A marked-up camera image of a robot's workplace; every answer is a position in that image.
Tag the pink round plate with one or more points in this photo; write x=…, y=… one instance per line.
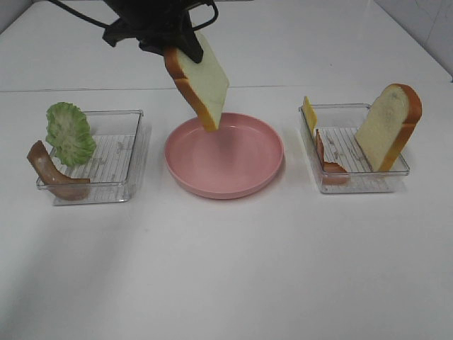
x=243, y=156

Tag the green lettuce leaf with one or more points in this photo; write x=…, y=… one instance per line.
x=69, y=133

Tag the yellow cheese slice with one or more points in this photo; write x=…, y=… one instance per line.
x=310, y=115

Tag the clear plastic tray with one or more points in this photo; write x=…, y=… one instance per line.
x=337, y=124
x=114, y=170

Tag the bread slice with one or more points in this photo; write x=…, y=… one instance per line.
x=203, y=85
x=388, y=126

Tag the bacon strip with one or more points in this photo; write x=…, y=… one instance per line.
x=53, y=173
x=332, y=173

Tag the clear right plastic tray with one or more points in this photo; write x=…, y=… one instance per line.
x=337, y=124

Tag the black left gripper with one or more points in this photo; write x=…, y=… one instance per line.
x=158, y=25

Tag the clear left plastic tray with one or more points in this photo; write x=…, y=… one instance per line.
x=114, y=170

